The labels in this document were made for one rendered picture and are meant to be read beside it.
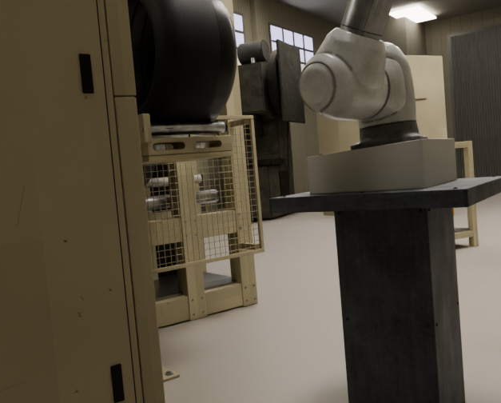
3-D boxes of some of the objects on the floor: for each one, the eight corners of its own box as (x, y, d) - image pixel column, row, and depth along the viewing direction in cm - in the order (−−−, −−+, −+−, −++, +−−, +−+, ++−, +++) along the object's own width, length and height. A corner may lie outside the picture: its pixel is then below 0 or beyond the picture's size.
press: (260, 213, 907) (246, 51, 892) (324, 211, 836) (311, 35, 821) (205, 224, 802) (189, 40, 787) (274, 223, 730) (257, 21, 715)
